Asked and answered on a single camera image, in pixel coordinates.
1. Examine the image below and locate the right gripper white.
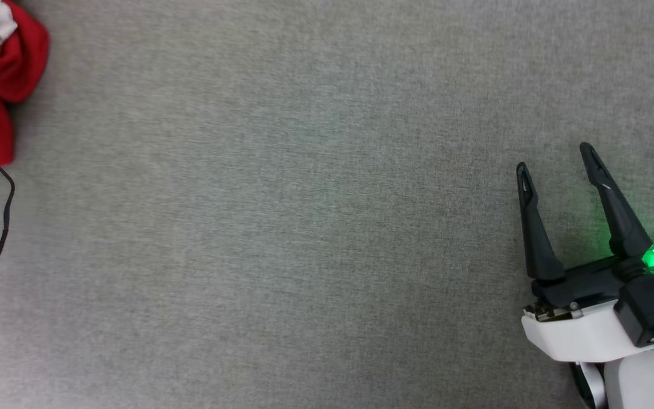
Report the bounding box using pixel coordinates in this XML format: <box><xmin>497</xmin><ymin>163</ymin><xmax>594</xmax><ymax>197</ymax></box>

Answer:
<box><xmin>517</xmin><ymin>142</ymin><xmax>654</xmax><ymax>363</ymax></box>

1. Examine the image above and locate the red and white t-shirt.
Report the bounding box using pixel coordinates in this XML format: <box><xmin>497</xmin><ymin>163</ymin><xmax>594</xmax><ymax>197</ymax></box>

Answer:
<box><xmin>0</xmin><ymin>0</ymin><xmax>51</xmax><ymax>176</ymax></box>

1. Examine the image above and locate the grey fabric sofa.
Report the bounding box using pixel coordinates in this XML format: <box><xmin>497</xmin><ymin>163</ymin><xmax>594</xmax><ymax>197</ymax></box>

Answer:
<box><xmin>0</xmin><ymin>0</ymin><xmax>654</xmax><ymax>409</ymax></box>

